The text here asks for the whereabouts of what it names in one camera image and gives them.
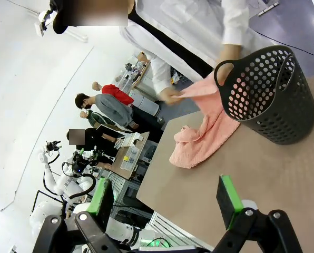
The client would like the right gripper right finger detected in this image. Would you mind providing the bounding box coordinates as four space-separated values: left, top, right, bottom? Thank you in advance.
215 173 305 253

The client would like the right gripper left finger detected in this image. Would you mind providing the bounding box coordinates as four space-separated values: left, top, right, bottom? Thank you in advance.
35 178 122 253

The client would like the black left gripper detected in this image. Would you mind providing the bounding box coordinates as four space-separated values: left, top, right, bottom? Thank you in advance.
70 154 90 176

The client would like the pink herringbone towel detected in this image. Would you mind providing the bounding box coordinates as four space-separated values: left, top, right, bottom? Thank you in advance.
169 72 242 170

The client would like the person's right forearm white sleeve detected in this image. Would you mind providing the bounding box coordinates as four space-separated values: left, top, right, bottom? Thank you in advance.
148 51 173 95

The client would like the person's left forearm white sleeve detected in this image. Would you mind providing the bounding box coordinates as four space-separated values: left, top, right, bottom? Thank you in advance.
221 0 250 50

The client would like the person's right hand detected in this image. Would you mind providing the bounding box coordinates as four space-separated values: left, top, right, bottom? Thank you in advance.
156 87 186 106

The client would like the person's left hand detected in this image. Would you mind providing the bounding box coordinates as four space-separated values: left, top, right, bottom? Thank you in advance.
216 43 244 66

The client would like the seated bystander in black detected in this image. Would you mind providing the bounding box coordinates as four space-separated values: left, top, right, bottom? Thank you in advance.
66 128 126 170

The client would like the clear plastic organiser box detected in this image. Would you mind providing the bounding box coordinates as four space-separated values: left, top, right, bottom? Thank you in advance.
120 147 140 171

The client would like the bystander in grey hoodie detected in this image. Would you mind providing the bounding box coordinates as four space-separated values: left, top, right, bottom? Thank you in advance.
74 92 163 133

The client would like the wooden background work table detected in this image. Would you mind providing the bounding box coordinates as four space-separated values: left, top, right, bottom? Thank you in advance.
111 131 151 180

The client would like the white cylindrical air purifier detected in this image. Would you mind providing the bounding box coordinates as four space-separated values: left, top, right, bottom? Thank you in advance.
131 94 161 116

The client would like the black perforated plastic basket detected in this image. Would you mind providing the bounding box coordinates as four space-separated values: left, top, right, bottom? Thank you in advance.
214 45 314 145

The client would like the cluttered wooden shelf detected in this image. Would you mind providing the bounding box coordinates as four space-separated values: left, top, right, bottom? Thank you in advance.
116 51 151 89

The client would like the white mounted lamp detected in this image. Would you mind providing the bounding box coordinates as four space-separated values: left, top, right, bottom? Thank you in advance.
34 9 55 37

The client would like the person in white shirt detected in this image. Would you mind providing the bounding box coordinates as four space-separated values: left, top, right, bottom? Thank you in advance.
52 0 252 82

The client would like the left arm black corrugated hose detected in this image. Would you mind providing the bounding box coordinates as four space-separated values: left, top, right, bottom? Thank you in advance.
61 172 97 219

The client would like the aluminium table frame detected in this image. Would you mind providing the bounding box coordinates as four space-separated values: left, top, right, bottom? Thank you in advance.
112 171 216 251

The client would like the thin black floor cable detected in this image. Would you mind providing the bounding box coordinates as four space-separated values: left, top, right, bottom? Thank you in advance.
248 14 314 61

